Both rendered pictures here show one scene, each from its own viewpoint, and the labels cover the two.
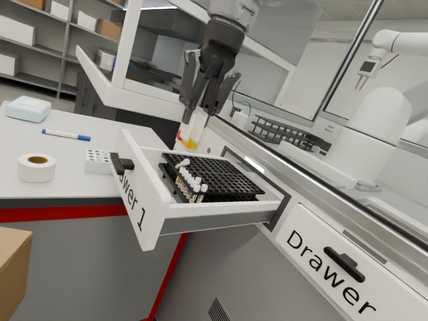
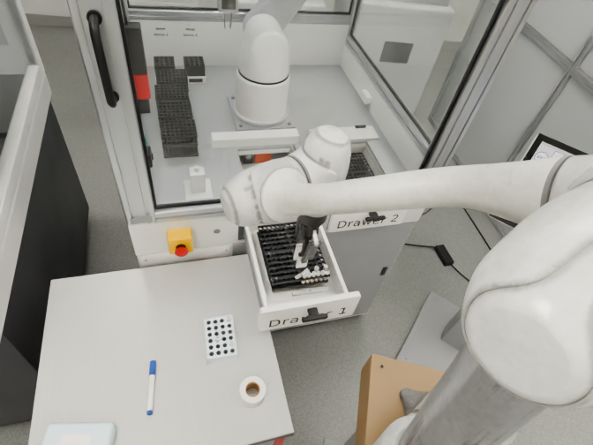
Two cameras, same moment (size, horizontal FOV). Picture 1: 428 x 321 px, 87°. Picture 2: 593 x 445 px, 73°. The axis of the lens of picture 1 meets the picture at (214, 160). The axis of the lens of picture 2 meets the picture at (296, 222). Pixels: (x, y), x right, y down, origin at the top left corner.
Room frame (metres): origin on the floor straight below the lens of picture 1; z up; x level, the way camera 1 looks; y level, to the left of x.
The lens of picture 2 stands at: (0.31, 0.73, 1.89)
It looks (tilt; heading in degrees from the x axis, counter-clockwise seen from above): 48 degrees down; 287
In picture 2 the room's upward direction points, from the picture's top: 12 degrees clockwise
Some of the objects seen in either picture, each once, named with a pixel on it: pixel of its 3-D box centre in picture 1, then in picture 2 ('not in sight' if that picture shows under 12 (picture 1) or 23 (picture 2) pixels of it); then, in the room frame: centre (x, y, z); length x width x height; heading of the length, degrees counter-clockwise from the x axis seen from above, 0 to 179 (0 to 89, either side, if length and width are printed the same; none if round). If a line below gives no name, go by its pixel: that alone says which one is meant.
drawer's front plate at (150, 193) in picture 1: (133, 178); (309, 311); (0.41, 0.14, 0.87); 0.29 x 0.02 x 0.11; 41
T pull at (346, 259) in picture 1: (346, 262); (373, 215); (0.36, -0.29, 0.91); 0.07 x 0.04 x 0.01; 41
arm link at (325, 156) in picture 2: not in sight; (319, 163); (0.49, 0.08, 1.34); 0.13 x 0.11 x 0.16; 63
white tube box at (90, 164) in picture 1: (107, 161); (220, 338); (0.60, 0.29, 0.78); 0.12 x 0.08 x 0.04; 129
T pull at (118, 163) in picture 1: (123, 164); (313, 313); (0.39, 0.16, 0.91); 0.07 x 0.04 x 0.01; 41
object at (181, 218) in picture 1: (212, 185); (290, 254); (0.54, -0.02, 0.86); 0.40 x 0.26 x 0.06; 131
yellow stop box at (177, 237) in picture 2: (188, 136); (180, 242); (0.85, 0.13, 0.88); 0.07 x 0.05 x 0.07; 41
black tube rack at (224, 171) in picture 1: (209, 183); (291, 255); (0.54, -0.01, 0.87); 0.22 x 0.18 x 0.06; 131
